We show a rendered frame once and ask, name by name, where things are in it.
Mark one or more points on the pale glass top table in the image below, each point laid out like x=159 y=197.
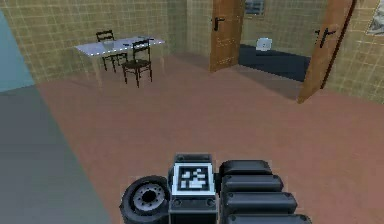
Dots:
x=110 y=46

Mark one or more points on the dark wooden chair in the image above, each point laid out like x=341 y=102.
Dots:
x=138 y=63
x=108 y=50

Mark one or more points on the white toilet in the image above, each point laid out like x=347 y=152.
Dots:
x=264 y=44

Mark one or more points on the brown wooden room door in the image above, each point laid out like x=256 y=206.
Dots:
x=325 y=50
x=225 y=33

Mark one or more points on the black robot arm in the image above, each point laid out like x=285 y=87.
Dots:
x=250 y=193

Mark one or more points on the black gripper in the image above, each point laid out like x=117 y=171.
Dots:
x=143 y=200

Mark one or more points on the small dark pencil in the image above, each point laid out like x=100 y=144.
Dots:
x=126 y=44

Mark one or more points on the grey framed wall picture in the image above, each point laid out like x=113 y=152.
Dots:
x=377 y=20
x=254 y=6

